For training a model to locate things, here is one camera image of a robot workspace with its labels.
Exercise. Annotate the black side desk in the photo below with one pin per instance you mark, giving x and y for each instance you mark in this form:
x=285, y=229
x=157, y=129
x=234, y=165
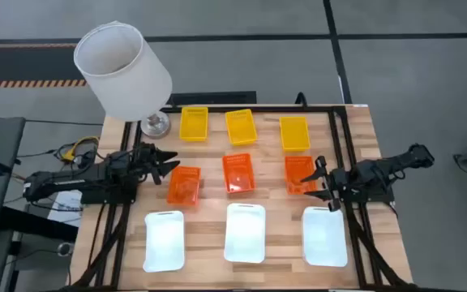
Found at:
x=35, y=225

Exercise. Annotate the orange plastic mesh basket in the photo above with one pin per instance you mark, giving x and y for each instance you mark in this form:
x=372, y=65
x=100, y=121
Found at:
x=296, y=172
x=184, y=186
x=238, y=174

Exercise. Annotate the white paper sheet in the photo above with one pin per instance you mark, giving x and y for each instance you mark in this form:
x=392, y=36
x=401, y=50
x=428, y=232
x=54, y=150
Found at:
x=65, y=204

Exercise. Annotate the white shade silver table lamp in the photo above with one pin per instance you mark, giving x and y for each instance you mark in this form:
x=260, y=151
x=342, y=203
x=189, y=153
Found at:
x=124, y=73

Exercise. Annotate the black floor mat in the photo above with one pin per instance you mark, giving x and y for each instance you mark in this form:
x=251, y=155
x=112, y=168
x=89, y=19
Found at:
x=213, y=98

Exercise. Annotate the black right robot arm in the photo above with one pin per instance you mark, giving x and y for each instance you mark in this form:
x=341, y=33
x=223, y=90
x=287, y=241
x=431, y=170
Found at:
x=383, y=166

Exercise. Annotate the black aluminium table frame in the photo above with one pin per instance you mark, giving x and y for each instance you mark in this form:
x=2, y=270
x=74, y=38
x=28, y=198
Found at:
x=266, y=109

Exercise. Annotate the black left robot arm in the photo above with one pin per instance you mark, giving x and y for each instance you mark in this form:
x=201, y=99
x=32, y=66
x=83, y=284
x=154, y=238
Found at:
x=63, y=182

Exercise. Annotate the yellow plastic mesh basket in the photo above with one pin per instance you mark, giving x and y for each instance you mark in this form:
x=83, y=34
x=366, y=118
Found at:
x=241, y=127
x=193, y=123
x=294, y=134

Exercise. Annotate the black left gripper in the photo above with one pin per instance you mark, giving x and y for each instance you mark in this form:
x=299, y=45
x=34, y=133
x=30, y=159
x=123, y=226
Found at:
x=144, y=162

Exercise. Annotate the white plastic bin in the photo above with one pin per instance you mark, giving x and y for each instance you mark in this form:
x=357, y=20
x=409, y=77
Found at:
x=164, y=241
x=324, y=237
x=245, y=233

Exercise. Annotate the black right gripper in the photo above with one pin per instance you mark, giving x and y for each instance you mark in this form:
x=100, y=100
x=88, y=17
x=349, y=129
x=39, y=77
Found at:
x=345, y=180

